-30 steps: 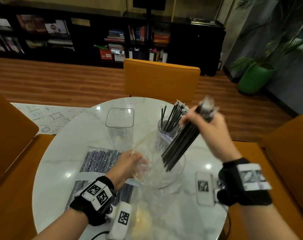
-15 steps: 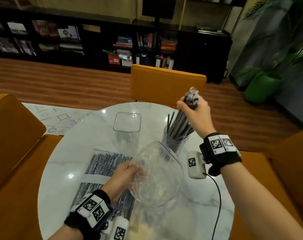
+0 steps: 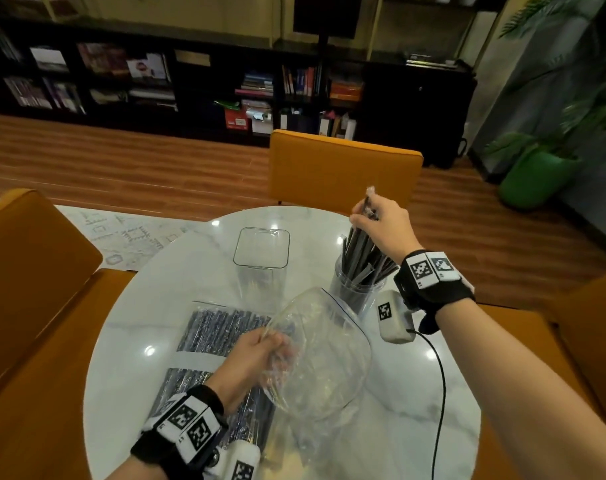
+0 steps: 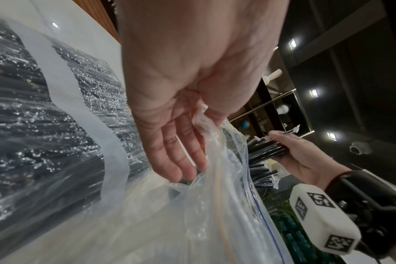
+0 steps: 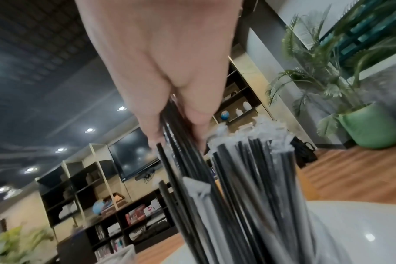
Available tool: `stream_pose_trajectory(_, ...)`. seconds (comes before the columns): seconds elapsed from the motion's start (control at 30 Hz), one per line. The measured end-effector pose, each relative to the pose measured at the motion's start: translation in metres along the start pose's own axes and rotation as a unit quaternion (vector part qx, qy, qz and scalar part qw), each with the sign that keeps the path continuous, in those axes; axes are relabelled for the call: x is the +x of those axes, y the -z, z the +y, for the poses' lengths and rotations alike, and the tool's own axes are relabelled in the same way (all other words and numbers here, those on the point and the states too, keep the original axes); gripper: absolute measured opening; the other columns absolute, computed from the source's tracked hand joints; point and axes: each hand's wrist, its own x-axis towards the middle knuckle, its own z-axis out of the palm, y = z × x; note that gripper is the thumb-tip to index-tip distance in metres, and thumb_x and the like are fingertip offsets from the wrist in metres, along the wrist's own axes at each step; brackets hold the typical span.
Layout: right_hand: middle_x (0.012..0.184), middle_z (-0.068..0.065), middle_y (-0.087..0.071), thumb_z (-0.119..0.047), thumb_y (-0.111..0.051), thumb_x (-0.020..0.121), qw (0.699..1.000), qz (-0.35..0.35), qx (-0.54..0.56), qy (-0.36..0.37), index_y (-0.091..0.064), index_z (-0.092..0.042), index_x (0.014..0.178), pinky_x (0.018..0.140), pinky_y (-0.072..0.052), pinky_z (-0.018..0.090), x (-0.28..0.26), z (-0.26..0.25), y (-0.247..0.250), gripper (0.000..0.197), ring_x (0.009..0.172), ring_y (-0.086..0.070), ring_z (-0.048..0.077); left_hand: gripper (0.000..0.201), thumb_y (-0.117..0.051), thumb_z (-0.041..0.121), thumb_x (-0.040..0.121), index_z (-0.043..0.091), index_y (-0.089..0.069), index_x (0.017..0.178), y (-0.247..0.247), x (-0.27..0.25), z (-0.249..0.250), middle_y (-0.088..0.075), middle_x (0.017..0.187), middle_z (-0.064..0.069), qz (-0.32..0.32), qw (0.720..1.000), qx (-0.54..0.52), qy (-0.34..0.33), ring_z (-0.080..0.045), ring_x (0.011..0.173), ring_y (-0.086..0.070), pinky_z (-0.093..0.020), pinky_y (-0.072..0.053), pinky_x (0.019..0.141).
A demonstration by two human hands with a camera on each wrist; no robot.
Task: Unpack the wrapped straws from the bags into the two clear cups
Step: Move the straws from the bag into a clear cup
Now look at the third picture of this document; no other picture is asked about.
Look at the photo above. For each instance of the clear zip bag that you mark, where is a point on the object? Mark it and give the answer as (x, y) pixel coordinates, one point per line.
(208, 359)
(328, 364)

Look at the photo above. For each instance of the white storage box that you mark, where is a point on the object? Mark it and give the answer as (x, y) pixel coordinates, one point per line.
(262, 123)

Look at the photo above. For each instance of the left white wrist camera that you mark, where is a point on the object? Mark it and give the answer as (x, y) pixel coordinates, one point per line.
(238, 464)

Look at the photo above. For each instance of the black monitor on stand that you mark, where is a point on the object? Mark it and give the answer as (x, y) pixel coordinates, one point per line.
(328, 17)

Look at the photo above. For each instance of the red box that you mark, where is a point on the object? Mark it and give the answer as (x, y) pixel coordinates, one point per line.
(236, 119)

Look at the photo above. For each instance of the stack of dark books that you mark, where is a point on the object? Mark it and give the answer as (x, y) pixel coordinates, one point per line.
(430, 61)

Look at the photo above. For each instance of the dark display shelf gold frame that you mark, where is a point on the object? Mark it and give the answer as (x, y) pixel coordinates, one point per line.
(375, 24)

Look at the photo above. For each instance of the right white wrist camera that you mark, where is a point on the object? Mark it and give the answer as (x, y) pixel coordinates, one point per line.
(393, 317)

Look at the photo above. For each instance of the stack of orange books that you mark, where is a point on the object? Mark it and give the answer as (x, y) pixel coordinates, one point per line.
(346, 91)

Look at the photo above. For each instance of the row of upright books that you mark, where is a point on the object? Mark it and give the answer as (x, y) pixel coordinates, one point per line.
(300, 82)

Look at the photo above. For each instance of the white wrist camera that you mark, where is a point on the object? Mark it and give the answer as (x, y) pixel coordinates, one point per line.
(238, 464)
(393, 317)

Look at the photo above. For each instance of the bundle of black straws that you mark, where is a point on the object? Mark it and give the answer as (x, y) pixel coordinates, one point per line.
(360, 264)

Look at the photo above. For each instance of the stack of flat books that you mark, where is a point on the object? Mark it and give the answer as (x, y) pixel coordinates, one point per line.
(255, 85)

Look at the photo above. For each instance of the right black marker wristband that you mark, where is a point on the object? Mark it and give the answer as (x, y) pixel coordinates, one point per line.
(433, 284)

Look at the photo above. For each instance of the black marker wristband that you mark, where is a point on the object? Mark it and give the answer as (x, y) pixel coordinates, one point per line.
(183, 424)
(433, 284)

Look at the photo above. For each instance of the square transparent container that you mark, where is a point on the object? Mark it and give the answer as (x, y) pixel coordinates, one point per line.
(261, 247)

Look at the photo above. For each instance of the person's left hand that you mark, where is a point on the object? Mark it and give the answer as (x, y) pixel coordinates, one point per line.
(248, 364)

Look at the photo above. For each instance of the person's right hand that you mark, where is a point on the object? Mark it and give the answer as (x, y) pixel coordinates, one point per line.
(390, 229)

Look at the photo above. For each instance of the green palm plant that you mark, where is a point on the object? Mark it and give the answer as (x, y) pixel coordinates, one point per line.
(573, 69)

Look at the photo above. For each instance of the person's right forearm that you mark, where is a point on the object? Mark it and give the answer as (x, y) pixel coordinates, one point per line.
(523, 394)

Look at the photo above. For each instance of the round clear cup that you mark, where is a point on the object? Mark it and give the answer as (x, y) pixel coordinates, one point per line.
(355, 297)

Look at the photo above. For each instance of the left black marker wristband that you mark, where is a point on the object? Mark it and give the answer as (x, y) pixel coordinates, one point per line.
(183, 424)

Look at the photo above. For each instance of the pale patterned rug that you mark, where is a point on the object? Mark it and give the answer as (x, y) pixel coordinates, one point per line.
(113, 234)

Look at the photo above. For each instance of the green plant pot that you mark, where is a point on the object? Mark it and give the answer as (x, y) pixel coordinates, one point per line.
(538, 179)

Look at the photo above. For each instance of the orange upholstered chair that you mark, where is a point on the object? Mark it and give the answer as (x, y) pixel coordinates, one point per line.
(343, 169)
(583, 344)
(33, 294)

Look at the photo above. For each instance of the long black bookshelf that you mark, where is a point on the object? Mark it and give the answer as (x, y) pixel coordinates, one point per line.
(413, 109)

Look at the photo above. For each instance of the white cover magazine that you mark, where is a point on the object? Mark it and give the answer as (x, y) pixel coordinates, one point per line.
(49, 59)

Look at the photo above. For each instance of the magazine with face cover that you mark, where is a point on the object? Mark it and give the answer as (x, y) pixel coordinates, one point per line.
(148, 68)

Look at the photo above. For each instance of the person's left forearm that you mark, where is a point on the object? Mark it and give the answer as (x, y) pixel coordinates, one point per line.
(130, 469)

